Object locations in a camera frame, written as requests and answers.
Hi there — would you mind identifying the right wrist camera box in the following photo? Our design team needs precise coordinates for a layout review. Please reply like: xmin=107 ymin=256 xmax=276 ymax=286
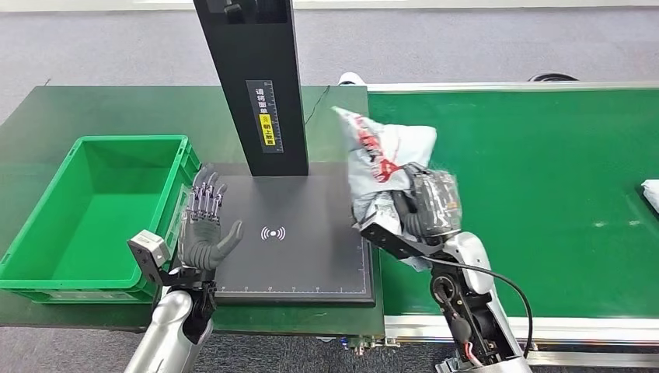
xmin=359 ymin=222 xmax=434 ymax=260

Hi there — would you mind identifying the metal connector bracket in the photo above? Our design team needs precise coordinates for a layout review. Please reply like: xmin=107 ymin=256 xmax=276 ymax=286
xmin=336 ymin=334 xmax=401 ymax=357

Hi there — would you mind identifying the green conveyor belt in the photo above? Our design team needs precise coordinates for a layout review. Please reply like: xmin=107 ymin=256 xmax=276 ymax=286
xmin=366 ymin=88 xmax=659 ymax=319

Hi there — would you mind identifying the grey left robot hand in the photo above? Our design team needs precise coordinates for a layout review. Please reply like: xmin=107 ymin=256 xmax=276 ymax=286
xmin=177 ymin=163 xmax=245 ymax=272

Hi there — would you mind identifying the white red-lined mailer package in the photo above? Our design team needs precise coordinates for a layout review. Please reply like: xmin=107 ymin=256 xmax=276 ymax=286
xmin=640 ymin=178 xmax=659 ymax=214

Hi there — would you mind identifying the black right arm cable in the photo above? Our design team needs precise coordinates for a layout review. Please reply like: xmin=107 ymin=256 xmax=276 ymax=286
xmin=426 ymin=255 xmax=535 ymax=360

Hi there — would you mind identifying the black scanner column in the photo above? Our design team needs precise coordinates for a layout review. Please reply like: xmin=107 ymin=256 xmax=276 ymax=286
xmin=192 ymin=0 xmax=310 ymax=178

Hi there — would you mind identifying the grey red-printed mailer package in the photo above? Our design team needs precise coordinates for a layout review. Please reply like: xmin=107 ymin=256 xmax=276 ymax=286
xmin=331 ymin=105 xmax=438 ymax=272

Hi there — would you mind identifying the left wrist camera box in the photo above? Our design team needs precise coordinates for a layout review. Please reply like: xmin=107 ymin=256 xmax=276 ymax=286
xmin=127 ymin=229 xmax=172 ymax=288

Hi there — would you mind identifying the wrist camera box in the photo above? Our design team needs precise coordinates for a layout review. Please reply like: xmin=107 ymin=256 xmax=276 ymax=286
xmin=359 ymin=222 xmax=434 ymax=260
xmin=127 ymin=229 xmax=172 ymax=288

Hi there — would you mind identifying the black scanner base plate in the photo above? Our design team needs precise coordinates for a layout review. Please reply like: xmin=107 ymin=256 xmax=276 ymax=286
xmin=211 ymin=162 xmax=376 ymax=309

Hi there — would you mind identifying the green plastic crate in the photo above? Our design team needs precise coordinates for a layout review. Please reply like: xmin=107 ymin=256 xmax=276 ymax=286
xmin=0 ymin=134 xmax=202 ymax=305

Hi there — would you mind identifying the black coiled floor cable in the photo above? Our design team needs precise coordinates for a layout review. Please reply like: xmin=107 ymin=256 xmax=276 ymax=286
xmin=528 ymin=72 xmax=581 ymax=83

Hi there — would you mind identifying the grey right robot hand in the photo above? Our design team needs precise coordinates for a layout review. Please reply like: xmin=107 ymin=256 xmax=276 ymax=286
xmin=392 ymin=162 xmax=463 ymax=244

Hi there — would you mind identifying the thin black scanner cable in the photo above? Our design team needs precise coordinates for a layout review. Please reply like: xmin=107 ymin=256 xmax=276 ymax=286
xmin=303 ymin=84 xmax=332 ymax=127

